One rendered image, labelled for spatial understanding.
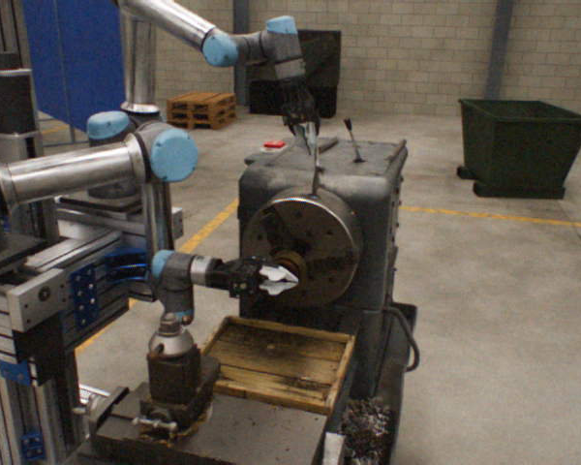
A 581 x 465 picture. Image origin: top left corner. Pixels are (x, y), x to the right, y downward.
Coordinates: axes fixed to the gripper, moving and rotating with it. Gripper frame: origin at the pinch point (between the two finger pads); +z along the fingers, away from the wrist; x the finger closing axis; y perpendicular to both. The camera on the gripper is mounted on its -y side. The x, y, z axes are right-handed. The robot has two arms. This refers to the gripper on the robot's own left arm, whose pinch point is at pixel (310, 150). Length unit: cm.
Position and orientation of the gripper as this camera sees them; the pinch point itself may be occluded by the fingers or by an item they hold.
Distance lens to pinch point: 157.6
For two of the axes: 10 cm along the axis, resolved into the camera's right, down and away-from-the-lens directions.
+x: 9.3, -1.2, -3.4
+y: -2.8, 3.3, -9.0
